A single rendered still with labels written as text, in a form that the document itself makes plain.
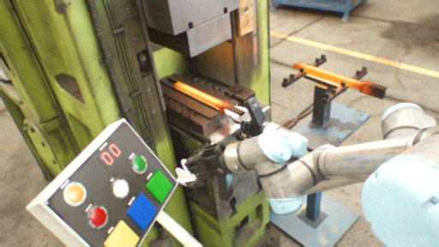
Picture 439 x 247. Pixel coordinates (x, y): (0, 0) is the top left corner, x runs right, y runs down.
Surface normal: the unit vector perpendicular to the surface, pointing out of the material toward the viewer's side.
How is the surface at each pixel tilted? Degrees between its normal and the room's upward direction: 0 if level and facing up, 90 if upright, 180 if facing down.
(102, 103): 90
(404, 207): 82
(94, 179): 60
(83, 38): 90
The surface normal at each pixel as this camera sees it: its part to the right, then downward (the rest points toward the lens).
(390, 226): -0.85, 0.26
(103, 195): 0.76, -0.29
